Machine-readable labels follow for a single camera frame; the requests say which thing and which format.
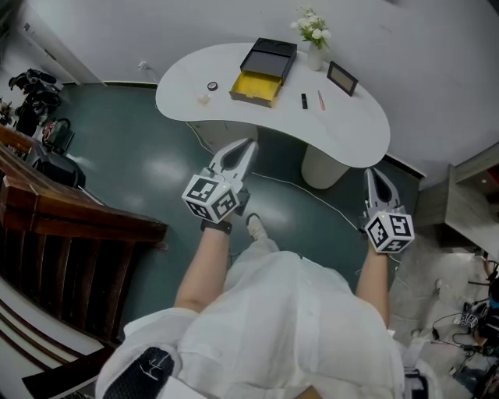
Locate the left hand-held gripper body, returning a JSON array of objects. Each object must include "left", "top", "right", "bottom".
[{"left": 181, "top": 166, "right": 251, "bottom": 225}]

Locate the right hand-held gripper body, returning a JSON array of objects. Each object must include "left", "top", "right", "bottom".
[{"left": 358, "top": 199, "right": 416, "bottom": 255}]

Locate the black box with yellow drawer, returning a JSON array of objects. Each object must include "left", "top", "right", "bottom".
[{"left": 228, "top": 37, "right": 299, "bottom": 109}]

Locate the person's left forearm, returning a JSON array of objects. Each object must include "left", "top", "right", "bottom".
[{"left": 173, "top": 224, "right": 233, "bottom": 313}]

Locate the person's right forearm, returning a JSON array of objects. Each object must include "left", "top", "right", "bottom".
[{"left": 353, "top": 249, "right": 391, "bottom": 336}]

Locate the white under-table cabinet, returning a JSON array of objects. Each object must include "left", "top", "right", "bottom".
[{"left": 186, "top": 120, "right": 259, "bottom": 155}]

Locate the black wristband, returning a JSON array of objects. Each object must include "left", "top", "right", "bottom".
[{"left": 200, "top": 218, "right": 233, "bottom": 235}]

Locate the person's white shoe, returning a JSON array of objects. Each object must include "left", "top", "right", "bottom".
[{"left": 245, "top": 213, "right": 271, "bottom": 242}]

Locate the grey cabinet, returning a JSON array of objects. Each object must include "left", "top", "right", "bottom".
[{"left": 414, "top": 142, "right": 499, "bottom": 255}]

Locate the spare hand-held gripper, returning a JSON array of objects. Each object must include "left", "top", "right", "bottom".
[{"left": 458, "top": 310, "right": 480, "bottom": 330}]

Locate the white vase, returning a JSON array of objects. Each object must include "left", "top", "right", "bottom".
[{"left": 306, "top": 41, "right": 324, "bottom": 72}]

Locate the dark wooden stair railing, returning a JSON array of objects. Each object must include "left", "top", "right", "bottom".
[{"left": 0, "top": 124, "right": 169, "bottom": 350}]

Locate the person's white clothing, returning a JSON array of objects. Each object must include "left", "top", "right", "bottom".
[{"left": 94, "top": 233, "right": 407, "bottom": 399}]

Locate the white flower bouquet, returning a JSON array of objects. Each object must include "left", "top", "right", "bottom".
[{"left": 289, "top": 5, "right": 333, "bottom": 51}]

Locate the black backpack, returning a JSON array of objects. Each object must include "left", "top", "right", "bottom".
[{"left": 31, "top": 152, "right": 87, "bottom": 189}]

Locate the black handbag with red trim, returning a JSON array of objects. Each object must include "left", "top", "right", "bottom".
[{"left": 40, "top": 117, "right": 76, "bottom": 155}]

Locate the white table pedestal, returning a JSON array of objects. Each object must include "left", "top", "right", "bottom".
[{"left": 299, "top": 143, "right": 351, "bottom": 191}]

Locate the black picture frame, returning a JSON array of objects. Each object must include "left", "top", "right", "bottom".
[{"left": 326, "top": 60, "right": 359, "bottom": 97}]

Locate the tangle of black cables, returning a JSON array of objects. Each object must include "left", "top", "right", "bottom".
[{"left": 428, "top": 299, "right": 499, "bottom": 394}]

